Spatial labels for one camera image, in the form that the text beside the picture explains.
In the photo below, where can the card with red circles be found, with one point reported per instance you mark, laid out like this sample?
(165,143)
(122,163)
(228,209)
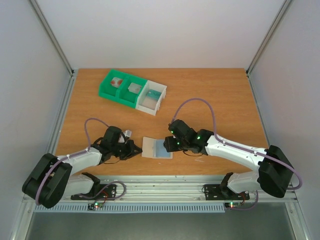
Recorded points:
(116,82)

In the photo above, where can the aluminium front rail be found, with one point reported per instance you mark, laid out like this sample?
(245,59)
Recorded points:
(163,188)

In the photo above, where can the grey slotted cable duct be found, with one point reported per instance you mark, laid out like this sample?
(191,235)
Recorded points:
(135,208)

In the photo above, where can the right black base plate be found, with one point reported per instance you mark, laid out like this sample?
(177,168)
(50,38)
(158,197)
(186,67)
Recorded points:
(213,192)

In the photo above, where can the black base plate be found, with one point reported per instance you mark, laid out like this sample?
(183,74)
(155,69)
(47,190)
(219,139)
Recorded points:
(213,192)
(105,191)

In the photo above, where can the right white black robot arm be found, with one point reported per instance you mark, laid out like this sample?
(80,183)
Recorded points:
(270,170)

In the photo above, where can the controller board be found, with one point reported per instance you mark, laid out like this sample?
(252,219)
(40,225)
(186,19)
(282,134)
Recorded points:
(95,206)
(231,205)

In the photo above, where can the aluminium frame post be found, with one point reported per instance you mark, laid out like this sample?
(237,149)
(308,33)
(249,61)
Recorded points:
(44,22)
(286,4)

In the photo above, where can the left controller board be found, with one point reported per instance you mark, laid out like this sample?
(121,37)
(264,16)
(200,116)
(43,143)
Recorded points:
(95,206)

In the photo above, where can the green bin middle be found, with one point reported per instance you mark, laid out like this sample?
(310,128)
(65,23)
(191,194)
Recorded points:
(128,98)

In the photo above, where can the teal card in bin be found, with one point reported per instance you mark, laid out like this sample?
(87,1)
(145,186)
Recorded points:
(154,94)

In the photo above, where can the white bin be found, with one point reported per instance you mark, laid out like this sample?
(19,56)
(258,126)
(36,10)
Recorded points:
(148,105)

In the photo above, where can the left aluminium frame post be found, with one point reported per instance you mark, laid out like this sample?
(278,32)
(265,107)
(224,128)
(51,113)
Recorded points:
(44,22)

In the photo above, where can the right aluminium frame post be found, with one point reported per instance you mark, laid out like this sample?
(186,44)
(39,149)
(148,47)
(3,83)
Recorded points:
(286,4)

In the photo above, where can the grey card in bin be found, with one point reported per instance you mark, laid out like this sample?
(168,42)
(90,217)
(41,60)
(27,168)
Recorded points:
(134,88)

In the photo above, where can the green bin far left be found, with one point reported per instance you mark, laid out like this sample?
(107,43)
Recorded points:
(109,91)

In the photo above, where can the green bin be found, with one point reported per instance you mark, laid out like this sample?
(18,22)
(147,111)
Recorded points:
(128,98)
(109,91)

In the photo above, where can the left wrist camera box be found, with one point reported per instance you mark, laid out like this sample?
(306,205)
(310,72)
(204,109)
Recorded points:
(127,133)

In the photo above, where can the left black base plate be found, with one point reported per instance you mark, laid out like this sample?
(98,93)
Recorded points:
(105,191)

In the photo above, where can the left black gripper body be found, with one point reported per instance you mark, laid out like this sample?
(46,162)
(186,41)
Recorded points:
(119,151)

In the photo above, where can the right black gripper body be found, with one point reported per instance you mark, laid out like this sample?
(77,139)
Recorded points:
(171,144)

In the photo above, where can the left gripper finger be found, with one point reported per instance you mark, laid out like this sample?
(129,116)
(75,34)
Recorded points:
(125,155)
(133,147)

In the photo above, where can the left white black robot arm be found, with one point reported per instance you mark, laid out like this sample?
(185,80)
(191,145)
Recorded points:
(57,177)

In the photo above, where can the right controller board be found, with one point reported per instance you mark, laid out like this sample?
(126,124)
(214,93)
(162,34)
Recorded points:
(231,205)

